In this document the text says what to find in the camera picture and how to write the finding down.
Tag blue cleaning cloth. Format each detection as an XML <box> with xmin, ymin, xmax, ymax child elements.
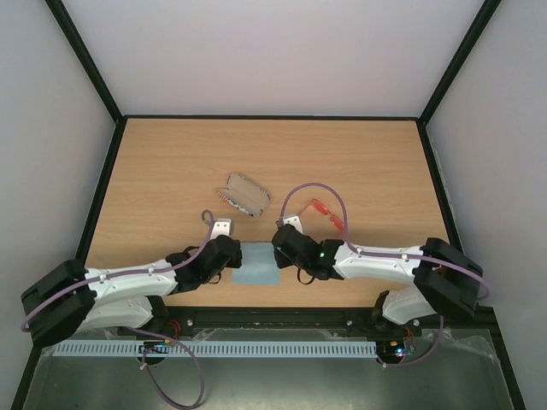
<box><xmin>232</xmin><ymin>242</ymin><xmax>281</xmax><ymax>285</ymax></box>

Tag orange transparent sunglasses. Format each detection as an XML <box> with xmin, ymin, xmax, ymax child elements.
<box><xmin>298</xmin><ymin>198</ymin><xmax>345</xmax><ymax>231</ymax></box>

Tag striped newspaper print glasses case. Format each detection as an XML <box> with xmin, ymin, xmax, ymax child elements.
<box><xmin>217</xmin><ymin>173</ymin><xmax>271</xmax><ymax>217</ymax></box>

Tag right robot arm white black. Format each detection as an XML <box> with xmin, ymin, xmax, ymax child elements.
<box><xmin>272</xmin><ymin>224</ymin><xmax>485</xmax><ymax>335</ymax></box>

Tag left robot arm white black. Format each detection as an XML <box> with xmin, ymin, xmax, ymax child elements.
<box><xmin>21</xmin><ymin>235</ymin><xmax>243</xmax><ymax>348</ymax></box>

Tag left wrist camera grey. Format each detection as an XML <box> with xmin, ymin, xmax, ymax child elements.
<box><xmin>209</xmin><ymin>218</ymin><xmax>233</xmax><ymax>240</ymax></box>

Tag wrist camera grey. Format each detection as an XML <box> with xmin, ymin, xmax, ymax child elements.
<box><xmin>209</xmin><ymin>218</ymin><xmax>233</xmax><ymax>240</ymax></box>
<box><xmin>276</xmin><ymin>214</ymin><xmax>303</xmax><ymax>233</ymax></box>

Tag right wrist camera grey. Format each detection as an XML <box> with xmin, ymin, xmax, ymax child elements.
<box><xmin>276</xmin><ymin>214</ymin><xmax>303</xmax><ymax>233</ymax></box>

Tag black aluminium frame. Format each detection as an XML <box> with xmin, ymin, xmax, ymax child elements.
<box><xmin>1</xmin><ymin>1</ymin><xmax>546</xmax><ymax>409</ymax></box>

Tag light blue slotted cable duct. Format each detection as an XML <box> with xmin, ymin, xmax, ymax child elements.
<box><xmin>52</xmin><ymin>340</ymin><xmax>377</xmax><ymax>359</ymax></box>

